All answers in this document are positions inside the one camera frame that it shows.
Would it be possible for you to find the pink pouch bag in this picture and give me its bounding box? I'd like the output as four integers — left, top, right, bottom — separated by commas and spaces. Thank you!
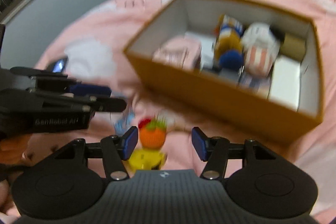
152, 35, 202, 70

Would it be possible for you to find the yellow toy figure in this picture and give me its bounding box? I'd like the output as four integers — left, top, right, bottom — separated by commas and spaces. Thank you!
127, 148, 167, 172

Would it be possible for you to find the smartphone with lit screen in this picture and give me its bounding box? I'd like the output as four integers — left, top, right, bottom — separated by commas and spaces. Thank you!
46, 56, 68, 73

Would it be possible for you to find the orange knitted carrot toy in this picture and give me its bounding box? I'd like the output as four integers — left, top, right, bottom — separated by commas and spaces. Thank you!
138, 117, 167, 150

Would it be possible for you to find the pink patterned bed sheet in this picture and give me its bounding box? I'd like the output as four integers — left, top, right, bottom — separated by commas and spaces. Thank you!
1, 0, 335, 223

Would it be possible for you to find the dark grey flat box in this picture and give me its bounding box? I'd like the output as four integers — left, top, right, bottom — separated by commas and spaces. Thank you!
201, 66, 240, 85

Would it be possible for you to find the photo card with picture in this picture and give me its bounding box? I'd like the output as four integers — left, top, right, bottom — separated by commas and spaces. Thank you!
239, 73, 272, 98

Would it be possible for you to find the white rectangular box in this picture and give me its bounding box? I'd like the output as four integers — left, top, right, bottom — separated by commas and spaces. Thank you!
268, 55, 301, 111

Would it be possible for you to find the orange cardboard storage box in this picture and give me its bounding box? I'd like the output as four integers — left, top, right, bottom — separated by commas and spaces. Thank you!
124, 0, 324, 143

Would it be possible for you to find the orange blue plush doll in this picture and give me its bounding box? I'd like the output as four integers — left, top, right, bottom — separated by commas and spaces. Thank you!
213, 14, 244, 71

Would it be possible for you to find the white striped plush toy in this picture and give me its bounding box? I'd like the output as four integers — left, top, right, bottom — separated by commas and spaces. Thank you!
240, 22, 280, 78

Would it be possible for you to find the small gold cardboard box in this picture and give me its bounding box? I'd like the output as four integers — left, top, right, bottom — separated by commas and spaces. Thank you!
280, 33, 306, 62

